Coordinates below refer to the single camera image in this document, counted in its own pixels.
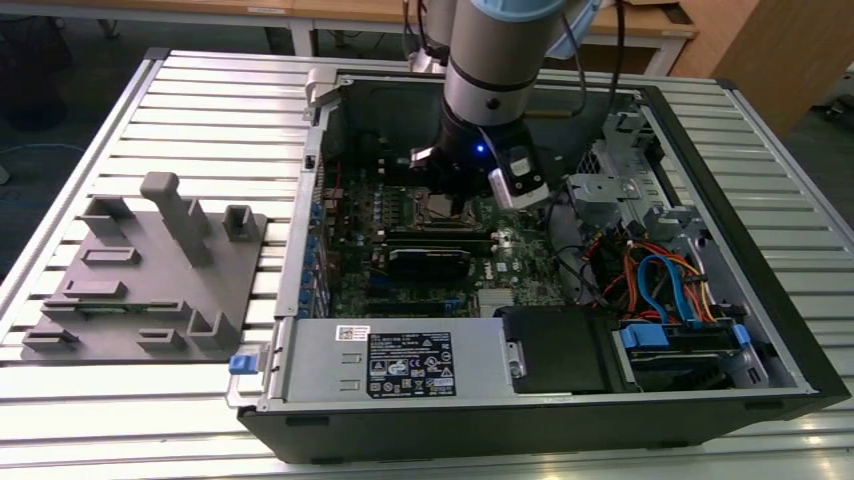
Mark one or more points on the silver CPU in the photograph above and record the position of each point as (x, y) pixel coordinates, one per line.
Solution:
(440, 207)

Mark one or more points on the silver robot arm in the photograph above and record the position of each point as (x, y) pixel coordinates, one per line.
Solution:
(494, 60)

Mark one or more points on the CPU socket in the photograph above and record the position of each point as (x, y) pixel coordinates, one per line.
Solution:
(419, 223)

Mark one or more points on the RAM slot black clips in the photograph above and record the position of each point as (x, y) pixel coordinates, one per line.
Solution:
(434, 231)
(434, 243)

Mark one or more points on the RAM slot white clips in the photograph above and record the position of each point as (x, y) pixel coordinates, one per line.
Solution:
(434, 249)
(434, 237)

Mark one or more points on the black expansion slot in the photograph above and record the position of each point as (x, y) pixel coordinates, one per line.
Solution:
(414, 309)

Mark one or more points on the green motherboard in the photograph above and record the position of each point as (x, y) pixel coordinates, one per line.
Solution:
(527, 250)

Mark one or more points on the metal drive cage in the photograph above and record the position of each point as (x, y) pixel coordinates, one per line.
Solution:
(601, 190)

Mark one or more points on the graphics card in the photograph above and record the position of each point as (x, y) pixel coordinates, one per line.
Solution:
(427, 265)

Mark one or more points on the silver chipset heatsink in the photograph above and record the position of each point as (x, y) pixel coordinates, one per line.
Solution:
(497, 296)

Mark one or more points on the grey plastic case latch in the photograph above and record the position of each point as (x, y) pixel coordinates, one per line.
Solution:
(320, 82)

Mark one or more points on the hard disk in blue carrier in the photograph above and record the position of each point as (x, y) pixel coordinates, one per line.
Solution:
(643, 336)

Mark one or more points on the silver power supply unit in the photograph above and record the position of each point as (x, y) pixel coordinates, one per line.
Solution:
(314, 360)

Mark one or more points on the wooden cabinet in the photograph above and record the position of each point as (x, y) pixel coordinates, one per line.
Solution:
(767, 50)

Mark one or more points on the grey parts rack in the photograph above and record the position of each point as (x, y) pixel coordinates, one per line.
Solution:
(167, 280)

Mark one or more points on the blue case latch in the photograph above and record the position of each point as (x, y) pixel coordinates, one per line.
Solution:
(242, 365)

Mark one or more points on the black PC case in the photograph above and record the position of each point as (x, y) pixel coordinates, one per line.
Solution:
(467, 430)

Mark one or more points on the green RAM stick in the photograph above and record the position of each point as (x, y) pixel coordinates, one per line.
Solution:
(110, 309)

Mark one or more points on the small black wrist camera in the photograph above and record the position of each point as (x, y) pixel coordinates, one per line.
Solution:
(422, 157)

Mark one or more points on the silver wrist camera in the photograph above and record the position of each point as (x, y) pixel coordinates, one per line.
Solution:
(521, 177)

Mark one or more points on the wooden desk white frame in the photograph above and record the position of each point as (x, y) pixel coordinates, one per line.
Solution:
(167, 14)
(641, 22)

